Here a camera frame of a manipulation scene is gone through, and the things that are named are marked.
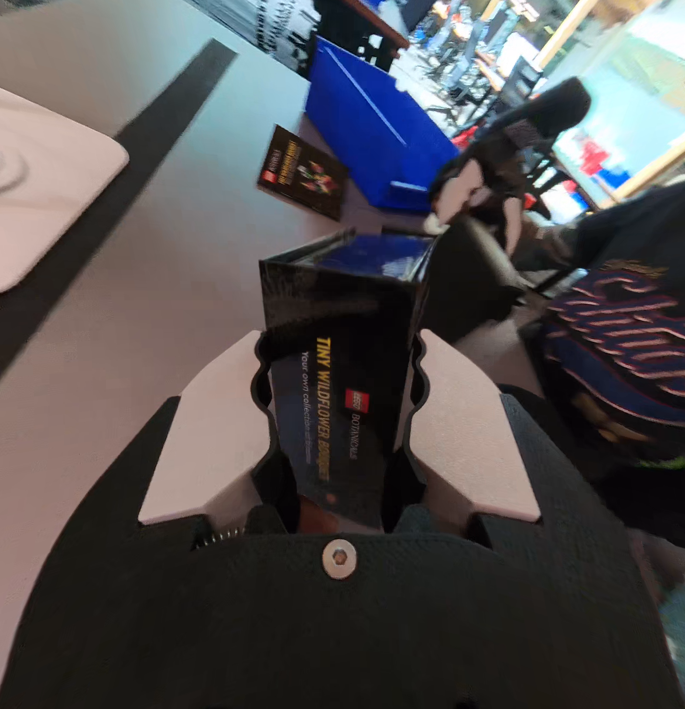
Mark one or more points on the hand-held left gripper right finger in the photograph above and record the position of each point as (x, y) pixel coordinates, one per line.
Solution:
(464, 437)

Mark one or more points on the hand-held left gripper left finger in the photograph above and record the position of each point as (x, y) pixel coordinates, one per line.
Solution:
(215, 437)

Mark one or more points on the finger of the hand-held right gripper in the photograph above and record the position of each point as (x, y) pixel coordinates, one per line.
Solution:
(513, 224)
(458, 191)

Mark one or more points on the black carton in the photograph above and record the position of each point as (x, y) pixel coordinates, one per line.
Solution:
(469, 277)

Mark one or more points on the black lego set box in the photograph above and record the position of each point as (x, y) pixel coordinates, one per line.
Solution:
(342, 310)

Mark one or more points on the person's right forearm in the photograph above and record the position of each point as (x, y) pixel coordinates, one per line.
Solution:
(553, 246)

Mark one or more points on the lego instruction booklet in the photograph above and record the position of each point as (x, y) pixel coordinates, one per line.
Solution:
(303, 171)

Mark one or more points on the person's left hand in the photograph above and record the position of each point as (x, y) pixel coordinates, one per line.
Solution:
(317, 515)

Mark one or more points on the blue plastic bin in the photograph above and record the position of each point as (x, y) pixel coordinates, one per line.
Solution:
(370, 127)

